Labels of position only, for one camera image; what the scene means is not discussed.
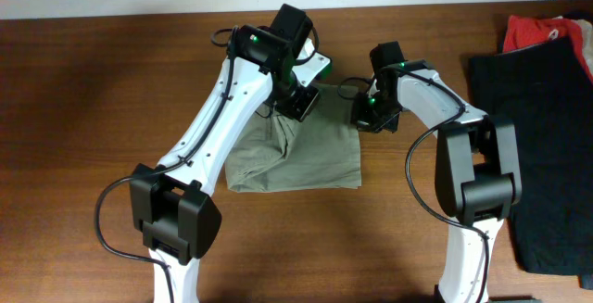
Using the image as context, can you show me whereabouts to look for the khaki green shorts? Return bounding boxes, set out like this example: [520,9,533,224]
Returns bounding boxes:
[224,84,362,193]

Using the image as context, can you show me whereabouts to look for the black folded garment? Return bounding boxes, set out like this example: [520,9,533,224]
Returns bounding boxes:
[469,38,592,275]

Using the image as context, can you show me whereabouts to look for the red garment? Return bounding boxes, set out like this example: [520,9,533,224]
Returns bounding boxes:
[502,15,592,80]

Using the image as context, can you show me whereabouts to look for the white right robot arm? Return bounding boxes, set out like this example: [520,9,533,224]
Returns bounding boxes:
[354,60,522,302]

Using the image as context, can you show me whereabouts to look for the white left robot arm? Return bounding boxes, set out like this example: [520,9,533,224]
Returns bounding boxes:
[130,25,331,302]

